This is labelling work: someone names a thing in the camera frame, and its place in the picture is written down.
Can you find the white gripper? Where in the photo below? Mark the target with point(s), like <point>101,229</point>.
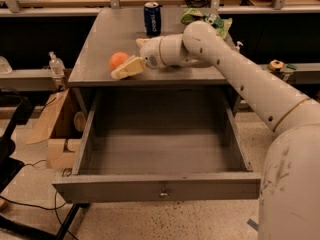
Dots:
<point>150,53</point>

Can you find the orange fruit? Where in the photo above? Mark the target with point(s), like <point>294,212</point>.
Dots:
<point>117,59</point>

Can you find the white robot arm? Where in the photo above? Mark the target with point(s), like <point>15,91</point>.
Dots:
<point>289,203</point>

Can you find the grey open top drawer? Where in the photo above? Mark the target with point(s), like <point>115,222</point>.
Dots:
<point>129,155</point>

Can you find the grey wooden cabinet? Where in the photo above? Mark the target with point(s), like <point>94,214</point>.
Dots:
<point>165,86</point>

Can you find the blue Pepsi can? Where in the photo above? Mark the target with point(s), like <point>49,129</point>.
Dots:
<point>152,19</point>

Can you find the clear plastic bottle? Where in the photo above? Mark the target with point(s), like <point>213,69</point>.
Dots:
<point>56,64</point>

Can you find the green chip bag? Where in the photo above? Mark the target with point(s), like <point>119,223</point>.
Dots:
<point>222,26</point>

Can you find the small white pump bottle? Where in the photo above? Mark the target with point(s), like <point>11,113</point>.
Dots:
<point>238,46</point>

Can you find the open cardboard box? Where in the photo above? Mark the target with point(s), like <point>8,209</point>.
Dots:
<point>61,124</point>

